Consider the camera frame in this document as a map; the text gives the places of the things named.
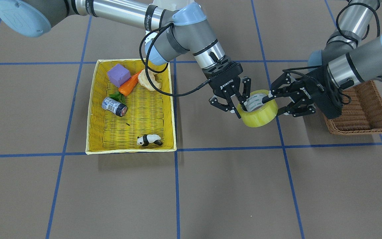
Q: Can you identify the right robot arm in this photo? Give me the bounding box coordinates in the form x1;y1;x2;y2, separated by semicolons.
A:
0;0;251;119

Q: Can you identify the purple foam block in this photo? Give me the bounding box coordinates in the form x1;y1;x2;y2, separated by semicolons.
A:
107;64;131;88

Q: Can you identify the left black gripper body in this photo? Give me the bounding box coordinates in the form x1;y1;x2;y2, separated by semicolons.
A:
297;68;344;119

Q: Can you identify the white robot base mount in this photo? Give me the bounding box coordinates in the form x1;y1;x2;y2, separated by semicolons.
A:
152;0;188;10

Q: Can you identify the toy croissant bread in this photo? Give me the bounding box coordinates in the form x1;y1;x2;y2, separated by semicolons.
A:
138;69;162;91

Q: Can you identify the yellow woven basket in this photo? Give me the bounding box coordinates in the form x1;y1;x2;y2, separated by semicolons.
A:
85;59;176;155

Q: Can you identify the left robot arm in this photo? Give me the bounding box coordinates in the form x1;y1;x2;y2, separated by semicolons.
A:
262;0;382;119

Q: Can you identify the clear yellowish tape roll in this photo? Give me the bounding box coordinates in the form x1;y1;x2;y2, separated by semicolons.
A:
237;90;279;127

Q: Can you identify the brown wicker basket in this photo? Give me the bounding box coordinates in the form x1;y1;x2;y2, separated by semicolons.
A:
324;81;382;135

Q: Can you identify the panda figurine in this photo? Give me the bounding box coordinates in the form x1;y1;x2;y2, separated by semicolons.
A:
136;134;163;146

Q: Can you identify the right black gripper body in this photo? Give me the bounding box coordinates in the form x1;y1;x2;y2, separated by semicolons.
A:
202;61;243;97

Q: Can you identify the orange toy carrot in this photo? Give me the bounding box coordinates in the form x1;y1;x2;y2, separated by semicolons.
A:
109;70;142;104

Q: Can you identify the small black labelled can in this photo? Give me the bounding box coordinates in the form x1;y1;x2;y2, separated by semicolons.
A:
101;97;128;117

